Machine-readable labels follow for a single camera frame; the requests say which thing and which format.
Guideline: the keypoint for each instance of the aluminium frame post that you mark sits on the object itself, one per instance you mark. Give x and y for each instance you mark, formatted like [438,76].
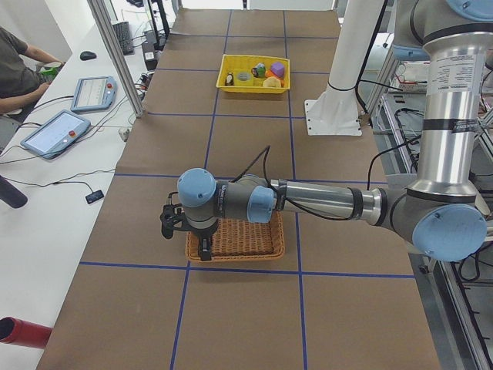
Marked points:
[104,25]

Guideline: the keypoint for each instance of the yellow tape roll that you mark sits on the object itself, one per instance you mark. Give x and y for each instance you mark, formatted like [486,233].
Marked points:
[244,76]

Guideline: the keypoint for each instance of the black cylinder handle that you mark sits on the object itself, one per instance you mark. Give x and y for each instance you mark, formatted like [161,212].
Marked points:
[11,195]

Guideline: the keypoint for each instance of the seated person in dark shirt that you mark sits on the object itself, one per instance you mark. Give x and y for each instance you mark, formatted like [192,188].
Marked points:
[21,87]

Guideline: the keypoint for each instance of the yellow woven basket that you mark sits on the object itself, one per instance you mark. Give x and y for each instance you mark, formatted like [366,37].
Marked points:
[244,63]

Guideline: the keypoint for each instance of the small black device on cable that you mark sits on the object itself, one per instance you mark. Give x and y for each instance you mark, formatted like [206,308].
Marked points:
[94,196]

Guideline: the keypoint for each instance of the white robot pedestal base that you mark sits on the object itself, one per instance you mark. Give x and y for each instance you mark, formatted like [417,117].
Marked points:
[335,111]

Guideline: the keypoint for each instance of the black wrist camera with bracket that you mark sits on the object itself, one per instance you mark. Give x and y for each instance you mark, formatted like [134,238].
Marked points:
[172,218]

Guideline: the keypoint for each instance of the upper teach pendant tablet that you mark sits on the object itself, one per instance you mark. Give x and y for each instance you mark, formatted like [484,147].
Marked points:
[94,94]

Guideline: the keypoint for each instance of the black keyboard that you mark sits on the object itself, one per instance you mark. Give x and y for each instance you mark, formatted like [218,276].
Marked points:
[124,37]

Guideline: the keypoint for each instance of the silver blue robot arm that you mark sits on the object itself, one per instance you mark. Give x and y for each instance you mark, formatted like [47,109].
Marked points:
[436,213]

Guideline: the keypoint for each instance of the purple foam cube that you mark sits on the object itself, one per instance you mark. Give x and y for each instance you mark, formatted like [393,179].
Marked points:
[277,69]

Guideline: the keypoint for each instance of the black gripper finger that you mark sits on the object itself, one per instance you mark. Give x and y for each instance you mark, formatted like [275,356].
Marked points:
[205,248]

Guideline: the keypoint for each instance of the black computer mouse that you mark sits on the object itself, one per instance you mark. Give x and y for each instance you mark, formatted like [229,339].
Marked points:
[87,55]

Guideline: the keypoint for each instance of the red cylinder post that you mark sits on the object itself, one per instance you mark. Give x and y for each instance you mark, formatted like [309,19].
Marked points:
[19,332]

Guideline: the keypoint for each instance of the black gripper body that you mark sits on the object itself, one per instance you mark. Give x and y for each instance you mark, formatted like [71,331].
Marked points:
[202,233]

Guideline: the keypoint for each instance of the tan bitten cookie toy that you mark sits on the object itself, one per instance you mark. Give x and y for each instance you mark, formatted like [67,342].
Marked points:
[272,82]

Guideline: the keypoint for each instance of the lower teach pendant tablet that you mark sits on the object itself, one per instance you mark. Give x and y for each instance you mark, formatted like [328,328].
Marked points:
[56,135]

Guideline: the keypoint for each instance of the panda figurine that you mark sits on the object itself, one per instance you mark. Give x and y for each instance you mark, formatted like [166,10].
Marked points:
[229,80]

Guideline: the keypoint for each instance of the orange toy carrot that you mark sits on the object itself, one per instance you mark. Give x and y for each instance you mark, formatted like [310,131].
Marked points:
[283,81]

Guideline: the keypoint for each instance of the green handheld object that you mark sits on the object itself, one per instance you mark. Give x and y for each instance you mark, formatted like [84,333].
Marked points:
[49,71]

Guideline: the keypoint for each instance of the brown wicker basket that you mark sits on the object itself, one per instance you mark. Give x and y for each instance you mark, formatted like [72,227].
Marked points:
[238,240]

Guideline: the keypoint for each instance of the teach pendant tablet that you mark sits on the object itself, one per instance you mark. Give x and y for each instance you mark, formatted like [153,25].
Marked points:
[56,135]
[94,94]

